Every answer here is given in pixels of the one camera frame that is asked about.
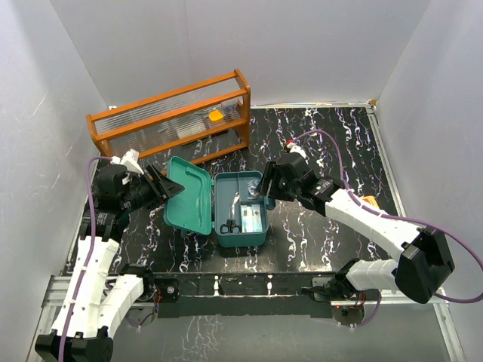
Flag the orange wooden shelf rack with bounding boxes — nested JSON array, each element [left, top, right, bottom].
[[86, 69, 251, 164]]

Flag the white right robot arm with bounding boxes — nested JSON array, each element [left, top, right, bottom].
[[257, 152, 454, 304]]

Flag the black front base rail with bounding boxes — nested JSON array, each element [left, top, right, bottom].
[[112, 263, 382, 320]]

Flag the dark teal divider tray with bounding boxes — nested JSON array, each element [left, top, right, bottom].
[[214, 170, 269, 247]]

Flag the small tape roll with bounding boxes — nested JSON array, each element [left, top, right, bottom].
[[248, 179, 260, 199]]

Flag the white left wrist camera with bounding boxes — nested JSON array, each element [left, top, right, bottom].
[[109, 149, 144, 175]]

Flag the orange block on shelf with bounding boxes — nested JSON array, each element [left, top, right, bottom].
[[208, 109, 224, 124]]

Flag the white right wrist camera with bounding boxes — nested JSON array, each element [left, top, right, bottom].
[[286, 140, 307, 161]]

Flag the black small scissors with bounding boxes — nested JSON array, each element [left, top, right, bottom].
[[220, 192, 242, 234]]

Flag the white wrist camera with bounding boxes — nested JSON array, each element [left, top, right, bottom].
[[109, 149, 144, 175], [286, 140, 307, 161]]

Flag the teal medicine kit box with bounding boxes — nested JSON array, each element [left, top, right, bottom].
[[164, 156, 265, 248]]

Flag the blue white bandage packet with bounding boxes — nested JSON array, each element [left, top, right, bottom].
[[241, 204, 263, 233]]

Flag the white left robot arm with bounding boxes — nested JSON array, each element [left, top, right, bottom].
[[35, 164, 184, 361]]

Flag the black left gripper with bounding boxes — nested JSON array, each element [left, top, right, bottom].
[[122, 164, 184, 213]]

